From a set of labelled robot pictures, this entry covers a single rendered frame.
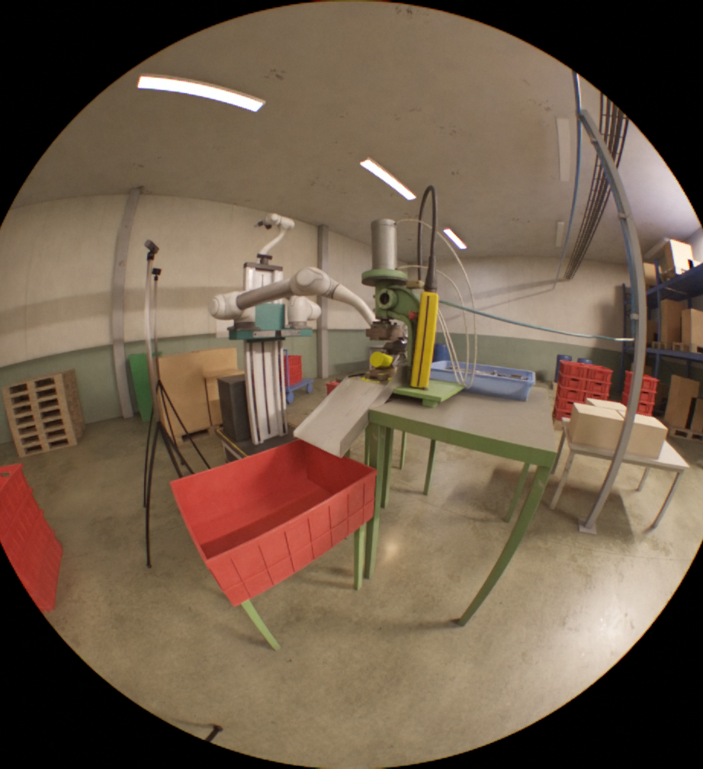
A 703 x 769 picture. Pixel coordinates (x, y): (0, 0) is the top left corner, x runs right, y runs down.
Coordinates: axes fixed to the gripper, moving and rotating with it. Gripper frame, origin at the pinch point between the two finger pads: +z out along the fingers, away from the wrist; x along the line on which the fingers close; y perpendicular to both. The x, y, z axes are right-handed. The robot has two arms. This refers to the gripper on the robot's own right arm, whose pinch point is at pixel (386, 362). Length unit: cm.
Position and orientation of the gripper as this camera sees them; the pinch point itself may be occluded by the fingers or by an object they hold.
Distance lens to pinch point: 116.2
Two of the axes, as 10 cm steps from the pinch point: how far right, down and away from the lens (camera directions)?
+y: 3.7, 7.3, 5.8
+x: -7.4, -1.4, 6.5
